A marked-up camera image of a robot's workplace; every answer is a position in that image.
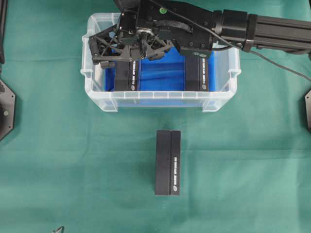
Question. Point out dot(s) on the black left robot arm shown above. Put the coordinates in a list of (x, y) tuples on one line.
[(3, 10)]

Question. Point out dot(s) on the clear plastic storage case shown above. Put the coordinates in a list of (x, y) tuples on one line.
[(227, 68)]

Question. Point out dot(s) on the black box d435i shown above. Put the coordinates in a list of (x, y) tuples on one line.
[(127, 76), (196, 74)]

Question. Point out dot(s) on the small grey tip bottom edge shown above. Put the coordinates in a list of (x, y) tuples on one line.
[(58, 230)]

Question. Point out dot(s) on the blue cloth liner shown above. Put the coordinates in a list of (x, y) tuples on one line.
[(166, 74)]

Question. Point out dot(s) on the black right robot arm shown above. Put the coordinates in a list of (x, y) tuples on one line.
[(193, 30)]

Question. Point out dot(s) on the black box D415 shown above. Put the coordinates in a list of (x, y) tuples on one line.
[(168, 163)]

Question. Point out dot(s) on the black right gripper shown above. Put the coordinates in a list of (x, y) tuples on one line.
[(122, 42)]

